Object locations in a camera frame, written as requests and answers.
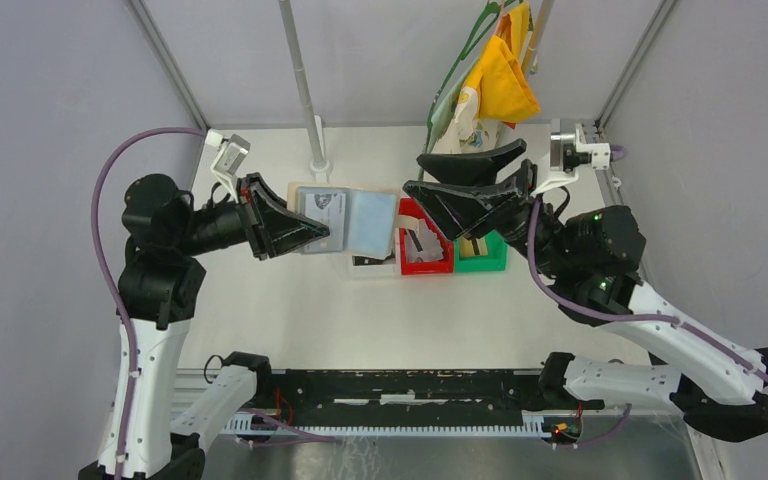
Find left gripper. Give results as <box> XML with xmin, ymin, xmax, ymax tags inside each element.
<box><xmin>177</xmin><ymin>168</ymin><xmax>330</xmax><ymax>255</ymax></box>

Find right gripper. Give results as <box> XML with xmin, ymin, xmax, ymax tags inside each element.
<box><xmin>398</xmin><ymin>138</ymin><xmax>570</xmax><ymax>277</ymax></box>

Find white card with emblem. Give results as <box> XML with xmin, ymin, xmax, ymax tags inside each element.
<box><xmin>296</xmin><ymin>186</ymin><xmax>350</xmax><ymax>255</ymax></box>

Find tan leather card holder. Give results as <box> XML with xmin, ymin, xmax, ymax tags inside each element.
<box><xmin>287</xmin><ymin>182</ymin><xmax>400</xmax><ymax>259</ymax></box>

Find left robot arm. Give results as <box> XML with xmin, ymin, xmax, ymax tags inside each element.
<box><xmin>79</xmin><ymin>174</ymin><xmax>329</xmax><ymax>479</ymax></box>

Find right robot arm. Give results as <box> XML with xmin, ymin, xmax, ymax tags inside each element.
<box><xmin>403</xmin><ymin>139</ymin><xmax>768</xmax><ymax>443</ymax></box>

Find gold card in green bin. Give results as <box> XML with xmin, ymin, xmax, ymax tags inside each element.
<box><xmin>458</xmin><ymin>237</ymin><xmax>489</xmax><ymax>259</ymax></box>

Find white cards in red bin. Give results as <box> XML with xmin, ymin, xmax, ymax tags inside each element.
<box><xmin>403</xmin><ymin>220</ymin><xmax>444</xmax><ymax>264</ymax></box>

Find patterned white cloth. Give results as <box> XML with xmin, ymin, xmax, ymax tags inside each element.
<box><xmin>424</xmin><ymin>86</ymin><xmax>499</xmax><ymax>154</ymax></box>

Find right stand pole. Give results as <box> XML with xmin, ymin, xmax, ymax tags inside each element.
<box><xmin>482</xmin><ymin>1</ymin><xmax>543</xmax><ymax>145</ymax></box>

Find red plastic bin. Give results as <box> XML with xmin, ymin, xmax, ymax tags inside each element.
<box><xmin>395</xmin><ymin>198</ymin><xmax>454</xmax><ymax>276</ymax></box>

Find white stand pole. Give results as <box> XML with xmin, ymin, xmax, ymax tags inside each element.
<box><xmin>278</xmin><ymin>0</ymin><xmax>332</xmax><ymax>183</ymax></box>

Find green plastic bin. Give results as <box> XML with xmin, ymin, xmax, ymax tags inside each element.
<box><xmin>454</xmin><ymin>232</ymin><xmax>508</xmax><ymax>274</ymax></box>

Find black object in tray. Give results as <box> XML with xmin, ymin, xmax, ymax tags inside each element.
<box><xmin>352</xmin><ymin>256</ymin><xmax>386</xmax><ymax>267</ymax></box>

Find yellow cloth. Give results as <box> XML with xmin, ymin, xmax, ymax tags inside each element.
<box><xmin>459</xmin><ymin>2</ymin><xmax>540</xmax><ymax>125</ymax></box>

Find green clothes hanger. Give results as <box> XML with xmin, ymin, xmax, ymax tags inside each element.
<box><xmin>423</xmin><ymin>1</ymin><xmax>522</xmax><ymax>153</ymax></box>

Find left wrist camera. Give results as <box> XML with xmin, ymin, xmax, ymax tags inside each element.
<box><xmin>205</xmin><ymin>129</ymin><xmax>251</xmax><ymax>203</ymax></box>

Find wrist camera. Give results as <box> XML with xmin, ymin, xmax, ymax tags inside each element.
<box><xmin>533</xmin><ymin>119</ymin><xmax>615</xmax><ymax>193</ymax></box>
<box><xmin>205</xmin><ymin>129</ymin><xmax>251</xmax><ymax>203</ymax></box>

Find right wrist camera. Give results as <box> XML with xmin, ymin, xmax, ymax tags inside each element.
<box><xmin>533</xmin><ymin>119</ymin><xmax>615</xmax><ymax>193</ymax></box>

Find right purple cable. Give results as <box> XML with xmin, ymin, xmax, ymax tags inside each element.
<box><xmin>526</xmin><ymin>144</ymin><xmax>768</xmax><ymax>426</ymax></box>

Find purple cable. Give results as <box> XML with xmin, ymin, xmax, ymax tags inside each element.
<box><xmin>526</xmin><ymin>144</ymin><xmax>768</xmax><ymax>426</ymax></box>
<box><xmin>90</xmin><ymin>127</ymin><xmax>216</xmax><ymax>480</ymax></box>

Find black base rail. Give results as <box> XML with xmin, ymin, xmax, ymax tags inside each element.
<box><xmin>247</xmin><ymin>369</ymin><xmax>604</xmax><ymax>427</ymax></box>

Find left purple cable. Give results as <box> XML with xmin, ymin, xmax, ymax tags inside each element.
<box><xmin>90</xmin><ymin>127</ymin><xmax>216</xmax><ymax>480</ymax></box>

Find white cable duct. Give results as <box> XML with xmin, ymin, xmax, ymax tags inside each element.
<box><xmin>220</xmin><ymin>413</ymin><xmax>551</xmax><ymax>439</ymax></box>

